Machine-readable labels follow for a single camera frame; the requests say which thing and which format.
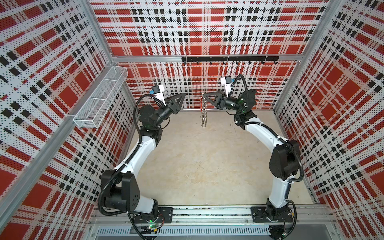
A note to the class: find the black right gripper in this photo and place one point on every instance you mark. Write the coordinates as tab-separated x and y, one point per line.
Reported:
219	96

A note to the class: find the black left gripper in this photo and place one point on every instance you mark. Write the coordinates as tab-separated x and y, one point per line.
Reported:
174	107

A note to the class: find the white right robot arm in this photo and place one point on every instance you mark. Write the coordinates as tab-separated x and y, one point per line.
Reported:
285	162

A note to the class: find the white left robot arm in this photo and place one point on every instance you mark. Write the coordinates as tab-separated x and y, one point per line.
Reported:
120	193

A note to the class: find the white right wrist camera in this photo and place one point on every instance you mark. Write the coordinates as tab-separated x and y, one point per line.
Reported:
227	83

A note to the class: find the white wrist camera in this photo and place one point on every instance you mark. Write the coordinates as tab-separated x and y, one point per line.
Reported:
227	83
158	93

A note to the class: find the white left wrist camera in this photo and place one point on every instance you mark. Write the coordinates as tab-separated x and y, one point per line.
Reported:
158	93

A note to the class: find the black hook rail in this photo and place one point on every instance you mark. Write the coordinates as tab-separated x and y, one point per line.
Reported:
225	59

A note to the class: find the white wire mesh basket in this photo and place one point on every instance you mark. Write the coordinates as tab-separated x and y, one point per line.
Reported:
92	113

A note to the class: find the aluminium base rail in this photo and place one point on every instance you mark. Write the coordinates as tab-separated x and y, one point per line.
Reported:
246	222

